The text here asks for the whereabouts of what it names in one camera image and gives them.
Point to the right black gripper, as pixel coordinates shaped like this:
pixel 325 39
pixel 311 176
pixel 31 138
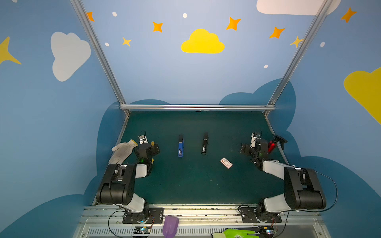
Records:
pixel 248 149

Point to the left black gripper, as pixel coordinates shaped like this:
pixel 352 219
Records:
pixel 147 148

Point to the red white staple box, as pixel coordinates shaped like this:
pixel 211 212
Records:
pixel 226 163

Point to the black stapler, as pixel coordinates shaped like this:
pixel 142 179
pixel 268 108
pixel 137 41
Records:
pixel 204 143

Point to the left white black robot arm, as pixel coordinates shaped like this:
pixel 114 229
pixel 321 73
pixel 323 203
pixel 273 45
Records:
pixel 129 162

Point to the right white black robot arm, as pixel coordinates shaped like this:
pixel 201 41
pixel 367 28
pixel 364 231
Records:
pixel 302 189

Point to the red spray bottle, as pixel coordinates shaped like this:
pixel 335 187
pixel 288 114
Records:
pixel 276 140

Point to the white knit work glove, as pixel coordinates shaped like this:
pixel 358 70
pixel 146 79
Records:
pixel 122 151

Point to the left green circuit board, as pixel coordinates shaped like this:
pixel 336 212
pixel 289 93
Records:
pixel 146 230

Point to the green circuit board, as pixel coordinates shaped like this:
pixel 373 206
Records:
pixel 266 231
pixel 146 230

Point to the right green circuit board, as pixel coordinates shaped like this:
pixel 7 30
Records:
pixel 266 231

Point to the green work glove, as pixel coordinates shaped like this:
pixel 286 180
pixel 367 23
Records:
pixel 236 233

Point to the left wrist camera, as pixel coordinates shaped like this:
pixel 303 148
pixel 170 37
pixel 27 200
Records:
pixel 142 139

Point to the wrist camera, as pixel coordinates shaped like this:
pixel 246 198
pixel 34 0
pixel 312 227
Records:
pixel 142 139
pixel 254 137

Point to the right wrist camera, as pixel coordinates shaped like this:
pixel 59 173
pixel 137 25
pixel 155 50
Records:
pixel 254 137

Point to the aluminium frame right post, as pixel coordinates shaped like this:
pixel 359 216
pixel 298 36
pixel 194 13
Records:
pixel 317 22

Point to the aluminium frame post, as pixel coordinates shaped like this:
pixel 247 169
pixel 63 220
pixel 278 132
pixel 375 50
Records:
pixel 86 24
pixel 317 22

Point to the aluminium frame rear crossbar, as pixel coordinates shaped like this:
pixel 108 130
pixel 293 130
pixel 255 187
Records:
pixel 175 107

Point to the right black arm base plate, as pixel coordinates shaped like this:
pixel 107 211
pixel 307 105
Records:
pixel 251 215

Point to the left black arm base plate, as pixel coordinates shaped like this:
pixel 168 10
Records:
pixel 150 215

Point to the aluminium front rail bed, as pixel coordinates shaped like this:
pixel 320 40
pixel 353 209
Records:
pixel 195 221

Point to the aluminium frame left post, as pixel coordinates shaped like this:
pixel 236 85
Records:
pixel 86 24

